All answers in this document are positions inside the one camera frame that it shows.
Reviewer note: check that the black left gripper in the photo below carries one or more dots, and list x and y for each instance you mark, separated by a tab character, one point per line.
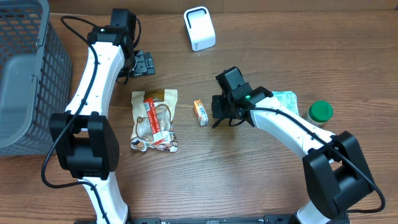
143	65

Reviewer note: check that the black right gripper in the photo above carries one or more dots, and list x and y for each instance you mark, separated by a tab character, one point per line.
220	112

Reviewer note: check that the small orange sachet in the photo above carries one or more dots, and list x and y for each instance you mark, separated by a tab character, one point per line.
200	113

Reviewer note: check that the beige snack pouch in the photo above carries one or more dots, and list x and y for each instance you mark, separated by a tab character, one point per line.
141	128

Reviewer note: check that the teal tissue pack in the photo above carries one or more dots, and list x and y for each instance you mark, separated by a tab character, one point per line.
288	99

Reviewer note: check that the red stick packet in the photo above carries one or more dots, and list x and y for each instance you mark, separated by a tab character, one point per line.
159	122

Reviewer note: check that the green lidded jar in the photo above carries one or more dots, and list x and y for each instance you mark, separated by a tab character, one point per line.
319	113

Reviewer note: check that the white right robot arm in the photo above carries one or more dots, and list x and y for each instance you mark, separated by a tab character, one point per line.
336	173

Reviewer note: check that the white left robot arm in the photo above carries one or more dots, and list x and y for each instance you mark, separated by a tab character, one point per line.
83	138

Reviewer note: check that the white barcode scanner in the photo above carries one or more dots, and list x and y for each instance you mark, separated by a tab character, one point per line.
200	28

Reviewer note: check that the grey plastic mesh basket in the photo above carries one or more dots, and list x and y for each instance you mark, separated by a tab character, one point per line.
36	72

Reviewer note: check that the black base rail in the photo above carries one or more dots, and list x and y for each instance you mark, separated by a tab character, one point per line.
217	220

